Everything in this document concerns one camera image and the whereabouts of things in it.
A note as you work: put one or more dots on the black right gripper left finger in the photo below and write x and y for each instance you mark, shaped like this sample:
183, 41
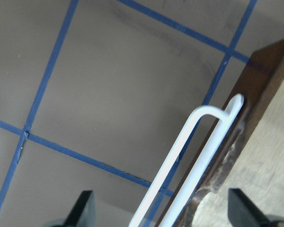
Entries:
82, 214

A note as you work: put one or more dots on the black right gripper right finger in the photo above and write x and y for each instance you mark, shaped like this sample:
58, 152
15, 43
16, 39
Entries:
242, 212

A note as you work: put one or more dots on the wooden drawer with white handle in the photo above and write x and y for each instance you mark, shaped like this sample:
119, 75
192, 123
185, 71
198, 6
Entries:
234, 123

